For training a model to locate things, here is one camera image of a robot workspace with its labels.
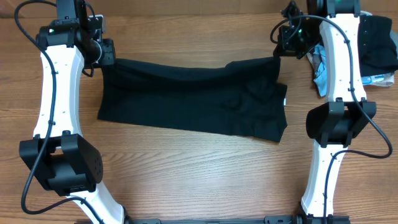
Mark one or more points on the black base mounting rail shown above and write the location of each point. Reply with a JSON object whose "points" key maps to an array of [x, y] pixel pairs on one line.
{"points": [[278, 219]]}

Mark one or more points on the beige grey folded garment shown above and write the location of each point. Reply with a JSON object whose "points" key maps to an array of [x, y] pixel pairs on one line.
{"points": [[377, 46]]}

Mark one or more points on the black t-shirt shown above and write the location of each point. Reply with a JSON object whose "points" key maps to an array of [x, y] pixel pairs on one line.
{"points": [[243, 98]]}

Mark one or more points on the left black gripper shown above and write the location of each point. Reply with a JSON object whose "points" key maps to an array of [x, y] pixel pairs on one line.
{"points": [[109, 58]]}

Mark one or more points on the light blue folded garment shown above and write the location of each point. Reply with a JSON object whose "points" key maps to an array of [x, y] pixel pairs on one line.
{"points": [[317, 59]]}

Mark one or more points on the folded black polo shirt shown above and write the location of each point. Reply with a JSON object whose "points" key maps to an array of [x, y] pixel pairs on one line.
{"points": [[377, 51]]}

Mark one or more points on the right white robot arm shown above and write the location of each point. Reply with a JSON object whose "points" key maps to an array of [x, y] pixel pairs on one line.
{"points": [[346, 112]]}

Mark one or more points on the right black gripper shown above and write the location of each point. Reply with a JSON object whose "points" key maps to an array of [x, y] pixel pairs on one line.
{"points": [[284, 46]]}

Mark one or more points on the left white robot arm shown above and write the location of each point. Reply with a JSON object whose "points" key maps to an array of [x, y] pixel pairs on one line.
{"points": [[58, 155]]}

